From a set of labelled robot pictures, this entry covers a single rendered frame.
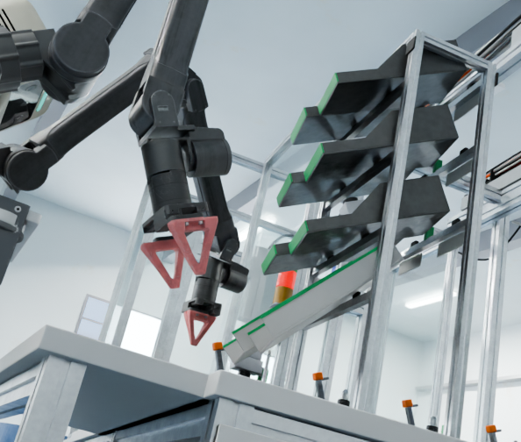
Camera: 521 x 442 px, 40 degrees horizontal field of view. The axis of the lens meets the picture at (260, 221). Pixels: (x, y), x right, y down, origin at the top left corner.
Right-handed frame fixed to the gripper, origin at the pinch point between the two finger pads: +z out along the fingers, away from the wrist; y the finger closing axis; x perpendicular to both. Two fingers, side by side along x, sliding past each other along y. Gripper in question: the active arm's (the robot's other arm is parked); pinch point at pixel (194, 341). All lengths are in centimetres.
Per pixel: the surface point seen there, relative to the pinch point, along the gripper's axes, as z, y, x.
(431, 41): -61, -53, -19
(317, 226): -18, -50, -2
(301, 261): -16.9, -29.4, -9.8
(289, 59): -362, 445, -172
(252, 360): 1.9, -5.9, -12.5
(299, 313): -1, -52, -1
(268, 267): -14.2, -27.4, -3.8
